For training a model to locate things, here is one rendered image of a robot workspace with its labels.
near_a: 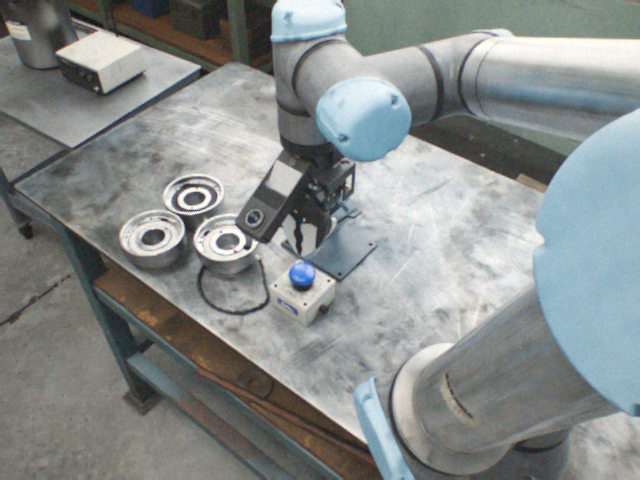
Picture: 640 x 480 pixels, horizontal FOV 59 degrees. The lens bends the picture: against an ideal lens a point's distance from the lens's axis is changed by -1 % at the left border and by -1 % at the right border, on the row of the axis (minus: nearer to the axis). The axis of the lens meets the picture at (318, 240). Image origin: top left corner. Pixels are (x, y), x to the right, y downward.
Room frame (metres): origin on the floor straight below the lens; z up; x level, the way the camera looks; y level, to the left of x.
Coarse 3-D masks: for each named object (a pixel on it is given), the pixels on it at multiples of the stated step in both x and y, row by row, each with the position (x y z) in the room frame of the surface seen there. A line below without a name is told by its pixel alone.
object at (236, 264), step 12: (216, 216) 0.70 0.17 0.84; (228, 216) 0.70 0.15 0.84; (204, 228) 0.68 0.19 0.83; (216, 240) 0.66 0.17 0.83; (228, 240) 0.67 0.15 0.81; (240, 240) 0.65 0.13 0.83; (204, 252) 0.63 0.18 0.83; (216, 252) 0.63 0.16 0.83; (228, 252) 0.63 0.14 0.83; (252, 252) 0.62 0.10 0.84; (204, 264) 0.61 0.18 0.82; (216, 264) 0.60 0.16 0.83; (228, 264) 0.60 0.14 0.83; (240, 264) 0.60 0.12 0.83
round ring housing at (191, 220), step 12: (180, 180) 0.79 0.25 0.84; (192, 180) 0.80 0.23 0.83; (204, 180) 0.80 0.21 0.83; (216, 180) 0.79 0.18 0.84; (168, 192) 0.77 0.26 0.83; (192, 192) 0.77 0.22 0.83; (204, 192) 0.77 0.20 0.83; (168, 204) 0.74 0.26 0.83; (180, 204) 0.74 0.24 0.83; (204, 204) 0.74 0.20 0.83; (216, 204) 0.73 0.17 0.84; (180, 216) 0.71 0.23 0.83; (192, 216) 0.70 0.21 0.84; (204, 216) 0.71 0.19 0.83; (192, 228) 0.71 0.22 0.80
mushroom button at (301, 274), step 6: (300, 264) 0.56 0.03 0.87; (306, 264) 0.56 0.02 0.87; (294, 270) 0.55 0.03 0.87; (300, 270) 0.55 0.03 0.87; (306, 270) 0.55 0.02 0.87; (312, 270) 0.55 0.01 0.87; (288, 276) 0.54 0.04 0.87; (294, 276) 0.54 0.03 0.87; (300, 276) 0.54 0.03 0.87; (306, 276) 0.54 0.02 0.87; (312, 276) 0.54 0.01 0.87; (294, 282) 0.53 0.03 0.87; (300, 282) 0.53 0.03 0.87; (306, 282) 0.53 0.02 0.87
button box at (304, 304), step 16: (320, 272) 0.57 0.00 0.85; (272, 288) 0.54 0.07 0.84; (288, 288) 0.54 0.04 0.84; (304, 288) 0.54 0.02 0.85; (320, 288) 0.54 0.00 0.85; (272, 304) 0.54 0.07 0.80; (288, 304) 0.52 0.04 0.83; (304, 304) 0.51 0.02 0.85; (320, 304) 0.53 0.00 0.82; (304, 320) 0.50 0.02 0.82
